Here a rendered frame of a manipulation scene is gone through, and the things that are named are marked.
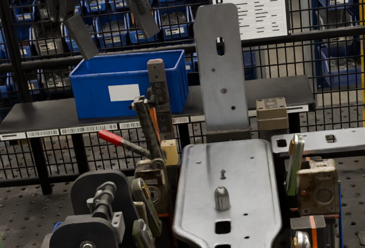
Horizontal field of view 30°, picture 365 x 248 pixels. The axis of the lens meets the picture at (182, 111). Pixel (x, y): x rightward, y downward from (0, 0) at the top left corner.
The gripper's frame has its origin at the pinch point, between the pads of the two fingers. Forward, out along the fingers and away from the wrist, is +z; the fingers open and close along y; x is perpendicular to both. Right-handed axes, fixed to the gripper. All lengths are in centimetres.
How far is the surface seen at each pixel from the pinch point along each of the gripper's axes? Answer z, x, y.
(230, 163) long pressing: 44, 42, -27
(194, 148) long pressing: 40, 46, -39
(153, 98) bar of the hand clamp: 19.5, 29.9, -27.8
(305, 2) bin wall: 52, 231, -96
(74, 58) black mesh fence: 11, 63, -82
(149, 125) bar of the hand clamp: 24.5, 27.9, -30.6
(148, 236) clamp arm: 35.6, 0.4, -16.2
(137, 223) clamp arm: 32.5, 0.2, -16.9
